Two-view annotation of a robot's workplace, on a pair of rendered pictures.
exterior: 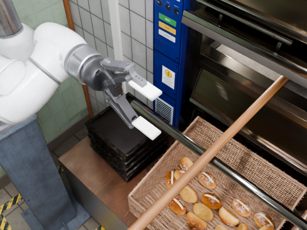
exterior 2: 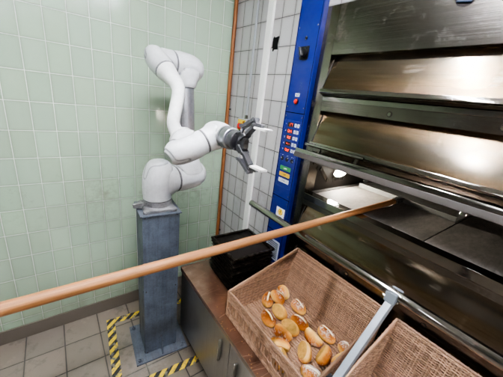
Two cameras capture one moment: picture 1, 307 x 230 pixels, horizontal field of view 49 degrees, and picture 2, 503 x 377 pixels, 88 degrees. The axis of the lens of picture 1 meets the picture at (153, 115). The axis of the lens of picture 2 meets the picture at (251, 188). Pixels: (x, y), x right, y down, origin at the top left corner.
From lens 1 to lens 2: 0.58 m
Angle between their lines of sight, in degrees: 32
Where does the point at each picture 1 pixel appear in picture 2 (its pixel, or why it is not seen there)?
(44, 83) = (202, 141)
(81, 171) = (195, 278)
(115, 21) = (251, 178)
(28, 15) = not seen: hidden behind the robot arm
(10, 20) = not seen: hidden behind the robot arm
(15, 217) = (123, 330)
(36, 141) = (173, 233)
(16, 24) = not seen: hidden behind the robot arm
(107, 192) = (211, 297)
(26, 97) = (188, 143)
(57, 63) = (212, 132)
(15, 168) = (150, 250)
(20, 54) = (187, 166)
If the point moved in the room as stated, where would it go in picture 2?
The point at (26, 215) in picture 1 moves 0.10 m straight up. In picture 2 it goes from (133, 329) to (133, 318)
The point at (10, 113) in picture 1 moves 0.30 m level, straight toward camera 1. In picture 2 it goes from (175, 149) to (188, 173)
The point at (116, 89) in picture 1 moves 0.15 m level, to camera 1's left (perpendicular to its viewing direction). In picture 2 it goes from (244, 142) to (205, 136)
